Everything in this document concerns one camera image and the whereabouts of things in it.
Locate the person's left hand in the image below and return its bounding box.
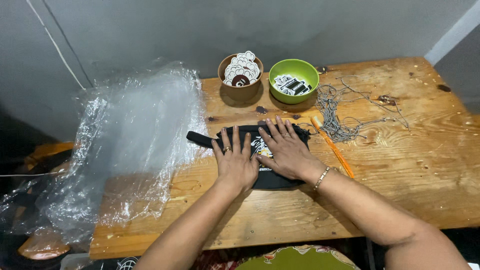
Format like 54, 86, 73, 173
211, 125, 260, 193

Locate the person's right hand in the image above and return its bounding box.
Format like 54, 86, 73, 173
256, 115, 327, 185

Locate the black printed fabric pouch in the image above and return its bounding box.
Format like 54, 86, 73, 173
186, 124, 311, 190

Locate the pile of black white stickers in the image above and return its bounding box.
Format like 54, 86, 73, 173
273, 74, 313, 97

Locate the brown round bowl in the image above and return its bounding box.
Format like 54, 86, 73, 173
218, 53, 264, 102

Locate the green round bowl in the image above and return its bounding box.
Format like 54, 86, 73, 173
268, 59, 320, 105

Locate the pile of white cloud stickers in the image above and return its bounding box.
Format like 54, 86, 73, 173
223, 50, 261, 88

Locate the green patterned cloth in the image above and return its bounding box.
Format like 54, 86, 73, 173
193, 244, 361, 270

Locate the heap of clear plastic bags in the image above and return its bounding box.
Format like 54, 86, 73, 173
0, 59, 211, 259

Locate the brown wooden stool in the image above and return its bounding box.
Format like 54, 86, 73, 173
16, 141, 76, 261

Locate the gold bracelet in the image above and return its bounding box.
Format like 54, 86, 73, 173
313, 166, 331, 191

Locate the heap of silver ball chains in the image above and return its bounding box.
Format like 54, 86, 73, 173
299, 75, 410, 143

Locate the white wall cable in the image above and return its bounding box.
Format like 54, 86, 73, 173
25, 0, 86, 90

